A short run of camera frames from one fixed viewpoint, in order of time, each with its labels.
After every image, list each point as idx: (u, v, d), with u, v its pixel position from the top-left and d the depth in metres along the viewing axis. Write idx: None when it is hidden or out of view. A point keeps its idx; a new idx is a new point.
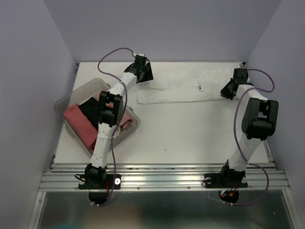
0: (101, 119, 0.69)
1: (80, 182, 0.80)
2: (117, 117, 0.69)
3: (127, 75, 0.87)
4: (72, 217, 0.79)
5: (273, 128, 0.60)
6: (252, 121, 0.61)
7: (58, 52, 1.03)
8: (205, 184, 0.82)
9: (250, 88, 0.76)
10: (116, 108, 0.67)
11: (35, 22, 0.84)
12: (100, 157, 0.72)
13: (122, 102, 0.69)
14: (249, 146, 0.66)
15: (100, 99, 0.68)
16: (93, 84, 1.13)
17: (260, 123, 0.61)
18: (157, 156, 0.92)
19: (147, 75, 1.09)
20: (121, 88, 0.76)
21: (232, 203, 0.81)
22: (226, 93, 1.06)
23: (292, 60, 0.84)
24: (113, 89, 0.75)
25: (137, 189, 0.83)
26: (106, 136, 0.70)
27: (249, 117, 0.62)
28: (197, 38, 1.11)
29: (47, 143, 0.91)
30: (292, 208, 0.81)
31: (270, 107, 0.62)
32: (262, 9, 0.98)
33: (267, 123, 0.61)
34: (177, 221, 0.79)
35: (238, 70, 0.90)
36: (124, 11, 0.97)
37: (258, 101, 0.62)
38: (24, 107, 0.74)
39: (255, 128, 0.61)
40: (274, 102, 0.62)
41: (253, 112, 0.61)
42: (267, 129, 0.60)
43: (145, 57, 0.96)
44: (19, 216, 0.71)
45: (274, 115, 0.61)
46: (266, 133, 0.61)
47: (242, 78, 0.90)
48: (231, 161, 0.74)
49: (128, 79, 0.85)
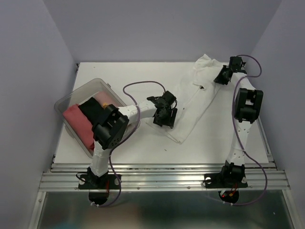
0: (95, 135, 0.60)
1: (81, 182, 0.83)
2: (111, 140, 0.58)
3: (147, 103, 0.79)
4: (72, 217, 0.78)
5: (258, 113, 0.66)
6: (239, 108, 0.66)
7: (57, 52, 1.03)
8: (206, 184, 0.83)
9: (242, 77, 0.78)
10: (116, 128, 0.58)
11: (35, 22, 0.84)
12: (96, 168, 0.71)
13: (125, 125, 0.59)
14: (242, 130, 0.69)
15: (105, 112, 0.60)
16: (93, 83, 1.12)
17: (247, 109, 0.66)
18: (157, 155, 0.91)
19: (169, 120, 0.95)
20: (133, 110, 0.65)
21: (232, 203, 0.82)
22: (221, 78, 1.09)
23: (292, 61, 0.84)
24: (124, 109, 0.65)
25: (137, 189, 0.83)
26: (100, 155, 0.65)
27: (237, 105, 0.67)
28: (197, 39, 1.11)
29: (46, 143, 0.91)
30: (292, 208, 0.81)
31: (256, 96, 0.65)
32: (261, 10, 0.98)
33: (252, 110, 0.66)
34: (177, 221, 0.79)
35: (232, 58, 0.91)
36: (124, 11, 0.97)
37: (246, 90, 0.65)
38: (24, 107, 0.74)
39: (242, 114, 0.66)
40: (260, 91, 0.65)
41: (241, 101, 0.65)
42: (252, 114, 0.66)
43: (175, 97, 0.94)
44: (19, 216, 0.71)
45: (259, 102, 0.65)
46: (252, 118, 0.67)
47: (237, 65, 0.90)
48: (229, 155, 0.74)
49: (147, 107, 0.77)
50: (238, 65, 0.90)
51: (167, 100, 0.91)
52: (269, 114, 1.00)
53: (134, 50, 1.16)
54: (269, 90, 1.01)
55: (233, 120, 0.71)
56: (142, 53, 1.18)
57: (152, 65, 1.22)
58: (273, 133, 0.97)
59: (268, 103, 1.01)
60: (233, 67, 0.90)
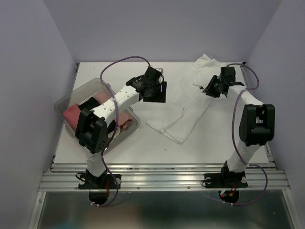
0: (81, 142, 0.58)
1: (80, 182, 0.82)
2: (96, 144, 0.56)
3: (127, 91, 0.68)
4: (72, 217, 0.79)
5: (271, 132, 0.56)
6: (250, 129, 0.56)
7: (57, 52, 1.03)
8: (206, 184, 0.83)
9: (242, 91, 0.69)
10: (95, 132, 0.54)
11: (35, 21, 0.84)
12: (93, 170, 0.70)
13: (105, 127, 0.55)
14: (248, 151, 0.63)
15: (81, 117, 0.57)
16: (93, 84, 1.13)
17: (259, 130, 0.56)
18: (156, 155, 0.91)
19: (159, 96, 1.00)
20: (110, 108, 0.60)
21: (232, 203, 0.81)
22: (212, 91, 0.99)
23: (292, 61, 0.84)
24: (100, 109, 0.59)
25: (136, 189, 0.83)
26: (91, 159, 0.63)
27: (246, 126, 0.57)
28: (197, 38, 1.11)
29: (46, 143, 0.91)
30: (292, 208, 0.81)
31: (267, 112, 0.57)
32: (261, 9, 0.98)
33: (264, 129, 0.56)
34: (176, 221, 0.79)
35: (224, 69, 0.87)
36: (124, 11, 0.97)
37: (253, 107, 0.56)
38: (24, 107, 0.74)
39: (254, 136, 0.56)
40: (270, 106, 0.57)
41: (250, 120, 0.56)
42: (266, 134, 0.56)
43: (159, 71, 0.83)
44: (19, 216, 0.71)
45: (272, 120, 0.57)
46: (265, 139, 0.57)
47: (230, 77, 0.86)
48: (230, 163, 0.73)
49: (126, 96, 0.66)
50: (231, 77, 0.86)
51: (150, 77, 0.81)
52: None
53: (134, 50, 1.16)
54: (269, 90, 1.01)
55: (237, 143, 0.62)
56: (142, 53, 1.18)
57: (152, 65, 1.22)
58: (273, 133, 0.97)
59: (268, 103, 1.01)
60: (227, 80, 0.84)
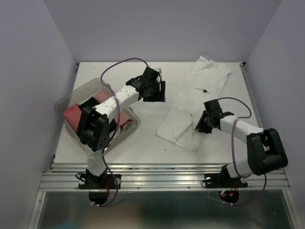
0: (82, 140, 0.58)
1: (80, 182, 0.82)
2: (98, 141, 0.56)
3: (127, 90, 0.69)
4: (72, 217, 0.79)
5: (284, 157, 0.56)
6: (261, 160, 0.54)
7: (57, 52, 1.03)
8: (206, 184, 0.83)
9: (236, 121, 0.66)
10: (97, 130, 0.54)
11: (35, 22, 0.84)
12: (93, 169, 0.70)
13: (107, 124, 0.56)
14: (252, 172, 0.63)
15: (83, 115, 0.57)
16: (93, 84, 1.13)
17: (271, 158, 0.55)
18: (157, 155, 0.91)
19: (159, 96, 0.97)
20: (112, 105, 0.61)
21: (232, 203, 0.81)
22: (202, 126, 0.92)
23: (292, 61, 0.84)
24: (102, 106, 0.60)
25: (137, 189, 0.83)
26: (92, 157, 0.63)
27: (257, 159, 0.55)
28: (197, 38, 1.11)
29: (46, 144, 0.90)
30: (292, 207, 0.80)
31: (270, 137, 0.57)
32: (261, 10, 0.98)
33: (276, 156, 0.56)
34: (176, 221, 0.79)
35: (209, 104, 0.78)
36: (124, 11, 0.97)
37: (257, 136, 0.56)
38: (24, 107, 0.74)
39: (268, 166, 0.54)
40: (272, 130, 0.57)
41: (260, 151, 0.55)
42: (279, 161, 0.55)
43: (157, 71, 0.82)
44: (19, 216, 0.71)
45: (280, 146, 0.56)
46: (279, 165, 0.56)
47: (217, 109, 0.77)
48: (231, 172, 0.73)
49: (127, 95, 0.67)
50: (218, 109, 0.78)
51: (148, 78, 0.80)
52: (269, 114, 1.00)
53: (134, 50, 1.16)
54: (269, 90, 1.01)
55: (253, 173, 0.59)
56: (142, 53, 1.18)
57: (152, 65, 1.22)
58: None
59: (269, 103, 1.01)
60: (215, 113, 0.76)
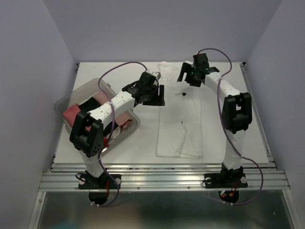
0: (76, 146, 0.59)
1: (80, 182, 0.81)
2: (92, 147, 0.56)
3: (123, 95, 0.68)
4: (73, 217, 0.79)
5: (250, 118, 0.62)
6: (231, 118, 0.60)
7: (57, 52, 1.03)
8: (205, 184, 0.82)
9: (219, 80, 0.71)
10: (91, 136, 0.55)
11: (35, 22, 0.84)
12: (92, 171, 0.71)
13: (101, 130, 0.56)
14: (237, 140, 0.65)
15: (77, 120, 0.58)
16: (92, 83, 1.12)
17: (239, 117, 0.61)
18: (156, 156, 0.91)
19: (157, 99, 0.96)
20: (107, 110, 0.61)
21: (232, 203, 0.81)
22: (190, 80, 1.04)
23: (292, 60, 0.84)
24: (97, 111, 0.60)
25: (137, 189, 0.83)
26: (88, 161, 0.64)
27: (228, 116, 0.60)
28: (197, 38, 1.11)
29: (46, 144, 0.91)
30: (291, 207, 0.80)
31: (244, 99, 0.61)
32: (262, 9, 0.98)
33: (244, 115, 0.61)
34: (177, 220, 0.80)
35: (198, 57, 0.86)
36: (124, 11, 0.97)
37: (231, 98, 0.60)
38: (24, 107, 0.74)
39: (237, 123, 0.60)
40: (247, 94, 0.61)
41: (231, 109, 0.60)
42: (246, 120, 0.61)
43: (153, 76, 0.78)
44: (19, 216, 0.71)
45: (250, 106, 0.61)
46: (247, 123, 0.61)
47: (204, 63, 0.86)
48: (228, 162, 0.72)
49: (122, 101, 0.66)
50: (204, 63, 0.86)
51: (145, 84, 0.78)
52: (269, 113, 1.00)
53: (134, 50, 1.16)
54: (269, 90, 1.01)
55: (225, 131, 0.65)
56: (141, 54, 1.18)
57: (152, 64, 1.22)
58: (273, 133, 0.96)
59: (269, 103, 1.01)
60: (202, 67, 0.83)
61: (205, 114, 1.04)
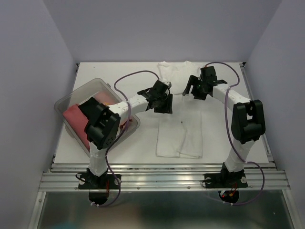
0: (88, 136, 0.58)
1: (80, 182, 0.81)
2: (106, 139, 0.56)
3: (138, 98, 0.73)
4: (73, 217, 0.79)
5: (263, 127, 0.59)
6: (243, 126, 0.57)
7: (57, 53, 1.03)
8: (206, 184, 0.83)
9: (228, 90, 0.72)
10: (107, 128, 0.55)
11: (35, 22, 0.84)
12: (95, 168, 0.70)
13: (117, 124, 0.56)
14: (244, 149, 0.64)
15: (95, 111, 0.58)
16: (93, 83, 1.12)
17: (251, 125, 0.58)
18: (156, 155, 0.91)
19: (167, 108, 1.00)
20: (124, 107, 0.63)
21: (232, 203, 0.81)
22: (197, 93, 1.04)
23: (292, 60, 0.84)
24: (115, 107, 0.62)
25: (137, 189, 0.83)
26: (96, 155, 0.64)
27: (238, 124, 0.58)
28: (197, 38, 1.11)
29: (46, 144, 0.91)
30: (292, 207, 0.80)
31: (255, 108, 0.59)
32: (262, 9, 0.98)
33: (256, 124, 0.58)
34: (177, 220, 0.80)
35: (206, 69, 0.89)
36: (124, 11, 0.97)
37: (241, 105, 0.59)
38: (24, 107, 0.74)
39: (248, 132, 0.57)
40: (258, 102, 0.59)
41: (242, 117, 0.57)
42: (258, 130, 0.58)
43: (167, 85, 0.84)
44: (19, 216, 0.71)
45: (262, 115, 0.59)
46: (258, 133, 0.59)
47: (212, 76, 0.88)
48: (229, 165, 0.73)
49: (138, 102, 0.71)
50: (212, 76, 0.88)
51: (158, 90, 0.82)
52: (269, 114, 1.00)
53: (134, 50, 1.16)
54: (269, 90, 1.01)
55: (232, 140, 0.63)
56: (141, 54, 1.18)
57: (152, 65, 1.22)
58: (273, 133, 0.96)
59: (268, 103, 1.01)
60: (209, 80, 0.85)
61: (205, 114, 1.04)
